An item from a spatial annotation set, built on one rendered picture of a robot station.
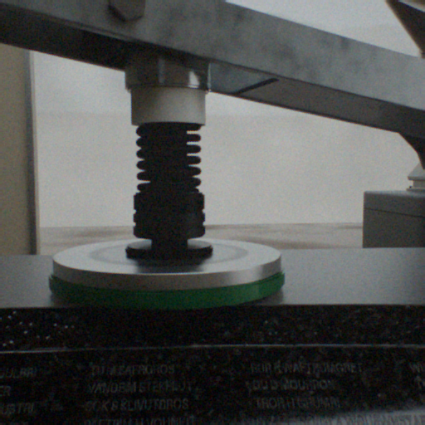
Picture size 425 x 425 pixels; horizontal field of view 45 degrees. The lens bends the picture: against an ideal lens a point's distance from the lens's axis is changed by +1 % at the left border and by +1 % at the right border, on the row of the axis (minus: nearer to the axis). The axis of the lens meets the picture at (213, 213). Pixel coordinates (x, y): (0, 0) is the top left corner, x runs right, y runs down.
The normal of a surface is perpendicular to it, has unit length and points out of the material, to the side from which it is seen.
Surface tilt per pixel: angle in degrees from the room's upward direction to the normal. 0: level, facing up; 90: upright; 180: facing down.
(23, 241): 90
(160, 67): 90
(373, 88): 90
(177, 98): 90
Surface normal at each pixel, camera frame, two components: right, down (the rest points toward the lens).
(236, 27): 0.37, 0.07
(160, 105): -0.11, 0.08
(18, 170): 0.14, 0.08
